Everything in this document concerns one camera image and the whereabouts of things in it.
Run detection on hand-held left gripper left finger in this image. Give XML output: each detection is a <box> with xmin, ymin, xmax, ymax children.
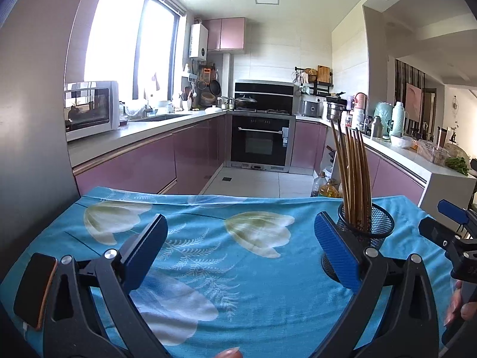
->
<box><xmin>43</xmin><ymin>213</ymin><xmax>170</xmax><ymax>358</ymax></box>

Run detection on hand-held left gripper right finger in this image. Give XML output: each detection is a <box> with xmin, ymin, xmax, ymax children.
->
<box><xmin>314</xmin><ymin>211</ymin><xmax>439</xmax><ymax>358</ymax></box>

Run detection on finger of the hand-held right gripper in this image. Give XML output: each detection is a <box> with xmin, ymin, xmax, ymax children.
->
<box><xmin>438</xmin><ymin>200</ymin><xmax>477</xmax><ymax>238</ymax></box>
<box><xmin>418</xmin><ymin>217</ymin><xmax>463</xmax><ymax>249</ymax></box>

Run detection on black mesh cup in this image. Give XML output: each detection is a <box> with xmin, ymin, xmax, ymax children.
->
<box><xmin>321</xmin><ymin>203</ymin><xmax>395</xmax><ymax>282</ymax></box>

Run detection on bunch of wooden chopsticks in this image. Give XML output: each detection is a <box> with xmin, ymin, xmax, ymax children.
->
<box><xmin>330</xmin><ymin>119</ymin><xmax>373</xmax><ymax>232</ymax></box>

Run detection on person's right hand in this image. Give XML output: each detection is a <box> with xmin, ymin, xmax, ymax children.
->
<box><xmin>444</xmin><ymin>280</ymin><xmax>477</xmax><ymax>327</ymax></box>

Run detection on green leafy vegetables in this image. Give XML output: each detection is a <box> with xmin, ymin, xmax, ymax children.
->
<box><xmin>445</xmin><ymin>157</ymin><xmax>470</xmax><ymax>176</ymax></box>

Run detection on cooking oil bottle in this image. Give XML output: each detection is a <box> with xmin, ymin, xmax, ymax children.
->
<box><xmin>311</xmin><ymin>172</ymin><xmax>341</xmax><ymax>198</ymax></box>

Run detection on clear plastic container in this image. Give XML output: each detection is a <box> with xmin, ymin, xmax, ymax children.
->
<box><xmin>415</xmin><ymin>140</ymin><xmax>450</xmax><ymax>166</ymax></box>

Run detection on pink base cabinet row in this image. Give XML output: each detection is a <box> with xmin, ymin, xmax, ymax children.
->
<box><xmin>72</xmin><ymin>114</ymin><xmax>228</xmax><ymax>196</ymax></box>
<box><xmin>291</xmin><ymin>119</ymin><xmax>427</xmax><ymax>204</ymax></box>

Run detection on blue floral tablecloth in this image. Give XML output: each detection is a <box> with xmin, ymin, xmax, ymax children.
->
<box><xmin>0</xmin><ymin>186</ymin><xmax>457</xmax><ymax>358</ymax></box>

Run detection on white bowl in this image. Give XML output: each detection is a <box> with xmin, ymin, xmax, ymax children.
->
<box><xmin>389</xmin><ymin>135</ymin><xmax>414</xmax><ymax>149</ymax></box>

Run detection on white knife holder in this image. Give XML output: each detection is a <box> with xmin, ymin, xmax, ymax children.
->
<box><xmin>326</xmin><ymin>143</ymin><xmax>338</xmax><ymax>172</ymax></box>

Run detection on white green thermos bottle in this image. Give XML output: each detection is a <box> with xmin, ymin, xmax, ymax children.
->
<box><xmin>391</xmin><ymin>101</ymin><xmax>406</xmax><ymax>137</ymax></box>

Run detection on green electric kettle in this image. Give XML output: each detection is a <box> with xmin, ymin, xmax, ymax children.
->
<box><xmin>374</xmin><ymin>101</ymin><xmax>393</xmax><ymax>135</ymax></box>

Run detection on smartphone with brown case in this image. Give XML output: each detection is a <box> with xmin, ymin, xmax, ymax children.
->
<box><xmin>13</xmin><ymin>253</ymin><xmax>58</xmax><ymax>331</ymax></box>

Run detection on built-in black oven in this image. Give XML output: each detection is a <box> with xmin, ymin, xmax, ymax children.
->
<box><xmin>230</xmin><ymin>115</ymin><xmax>296</xmax><ymax>174</ymax></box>

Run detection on steel stock pot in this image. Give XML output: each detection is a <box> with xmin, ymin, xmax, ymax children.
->
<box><xmin>326</xmin><ymin>101</ymin><xmax>345</xmax><ymax>122</ymax></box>

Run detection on silver rice cooker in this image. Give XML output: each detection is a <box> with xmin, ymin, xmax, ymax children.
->
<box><xmin>300</xmin><ymin>99</ymin><xmax>323</xmax><ymax>117</ymax></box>

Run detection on white microwave oven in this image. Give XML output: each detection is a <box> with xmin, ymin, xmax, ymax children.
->
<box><xmin>63</xmin><ymin>81</ymin><xmax>120</xmax><ymax>142</ymax></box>

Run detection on black range hood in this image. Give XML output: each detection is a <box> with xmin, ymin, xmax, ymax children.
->
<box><xmin>235</xmin><ymin>81</ymin><xmax>295</xmax><ymax>114</ymax></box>

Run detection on black wok with lid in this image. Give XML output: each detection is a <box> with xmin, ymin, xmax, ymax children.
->
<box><xmin>234</xmin><ymin>95</ymin><xmax>258</xmax><ymax>110</ymax></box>

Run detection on grey refrigerator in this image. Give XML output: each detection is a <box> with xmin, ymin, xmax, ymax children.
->
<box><xmin>0</xmin><ymin>0</ymin><xmax>112</xmax><ymax>269</ymax></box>

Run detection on large kitchen window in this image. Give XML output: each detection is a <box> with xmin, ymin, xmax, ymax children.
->
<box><xmin>84</xmin><ymin>0</ymin><xmax>183</xmax><ymax>101</ymax></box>

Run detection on white water heater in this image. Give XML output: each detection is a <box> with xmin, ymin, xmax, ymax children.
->
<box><xmin>189</xmin><ymin>23</ymin><xmax>208</xmax><ymax>59</ymax></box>

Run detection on framed wall painting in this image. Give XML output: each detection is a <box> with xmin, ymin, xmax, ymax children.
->
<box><xmin>405</xmin><ymin>82</ymin><xmax>423</xmax><ymax>120</ymax></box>

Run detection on black wall rack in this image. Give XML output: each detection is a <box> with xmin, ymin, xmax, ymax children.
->
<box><xmin>294</xmin><ymin>65</ymin><xmax>333</xmax><ymax>95</ymax></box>

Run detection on pink wall cabinet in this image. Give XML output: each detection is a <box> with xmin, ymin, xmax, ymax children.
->
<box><xmin>203</xmin><ymin>17</ymin><xmax>246</xmax><ymax>52</ymax></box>

